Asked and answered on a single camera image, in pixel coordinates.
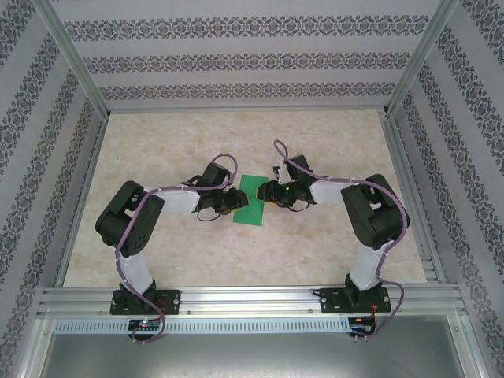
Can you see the wide aluminium mounting rail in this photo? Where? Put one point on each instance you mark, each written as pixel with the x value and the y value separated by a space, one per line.
pixel 244 299

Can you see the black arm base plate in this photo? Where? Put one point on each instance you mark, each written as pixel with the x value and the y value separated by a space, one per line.
pixel 171 301
pixel 334 301

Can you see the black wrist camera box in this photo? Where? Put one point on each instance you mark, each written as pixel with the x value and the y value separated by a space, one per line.
pixel 301 167
pixel 216 175

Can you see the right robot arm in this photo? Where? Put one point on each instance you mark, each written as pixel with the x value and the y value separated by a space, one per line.
pixel 328 193

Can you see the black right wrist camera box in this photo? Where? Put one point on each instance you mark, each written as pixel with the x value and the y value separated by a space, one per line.
pixel 301 167

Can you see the small circuit board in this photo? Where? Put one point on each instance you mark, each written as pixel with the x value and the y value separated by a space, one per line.
pixel 143 324
pixel 361 323

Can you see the aluminium frame post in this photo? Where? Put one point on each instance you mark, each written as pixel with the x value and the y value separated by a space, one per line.
pixel 75 55
pixel 423 55

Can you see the grey metal sheet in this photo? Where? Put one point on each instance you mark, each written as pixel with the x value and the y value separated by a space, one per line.
pixel 244 358

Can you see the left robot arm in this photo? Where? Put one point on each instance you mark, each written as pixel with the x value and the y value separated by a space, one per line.
pixel 179 201

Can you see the aluminium table edge rail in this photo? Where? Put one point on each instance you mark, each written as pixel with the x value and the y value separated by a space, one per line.
pixel 410 197

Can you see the thin aluminium cross rail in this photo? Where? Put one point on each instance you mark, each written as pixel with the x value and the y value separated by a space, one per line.
pixel 244 108

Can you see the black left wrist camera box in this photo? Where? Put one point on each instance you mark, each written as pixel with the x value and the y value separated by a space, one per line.
pixel 216 175

